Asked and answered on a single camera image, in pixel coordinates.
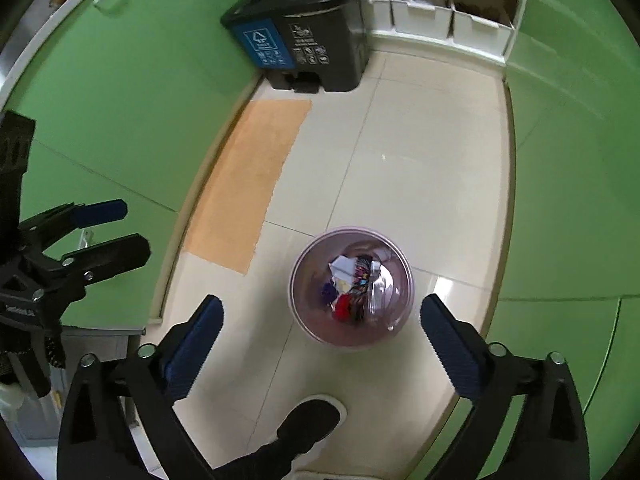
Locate white storage bin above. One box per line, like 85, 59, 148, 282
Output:
390, 0, 456, 41
452, 7, 515, 56
367, 0, 396, 31

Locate orange floor mat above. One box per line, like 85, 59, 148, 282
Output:
182, 99, 313, 276

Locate black shoe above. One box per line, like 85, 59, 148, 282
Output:
276, 395, 348, 461

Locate white open shelf unit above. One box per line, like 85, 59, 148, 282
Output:
242, 0, 533, 68

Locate clear plastic bottle red label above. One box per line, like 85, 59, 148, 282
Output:
367, 260, 396, 317

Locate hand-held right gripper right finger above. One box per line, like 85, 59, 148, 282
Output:
420, 294, 590, 480

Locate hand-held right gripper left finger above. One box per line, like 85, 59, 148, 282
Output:
57, 294, 225, 480

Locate green cabinet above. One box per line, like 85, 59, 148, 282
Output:
487, 0, 640, 461
0, 0, 261, 321

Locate dark patterned snack wrapper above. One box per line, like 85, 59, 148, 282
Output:
350, 256, 373, 307

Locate black dual pedal bin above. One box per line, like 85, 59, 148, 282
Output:
221, 0, 373, 95

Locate person's dark trouser leg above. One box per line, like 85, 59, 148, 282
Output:
210, 435, 301, 480

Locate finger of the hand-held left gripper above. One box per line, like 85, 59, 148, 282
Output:
42, 232, 151, 291
20, 199, 127, 251

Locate pink trash bin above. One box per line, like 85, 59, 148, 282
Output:
290, 227, 415, 350

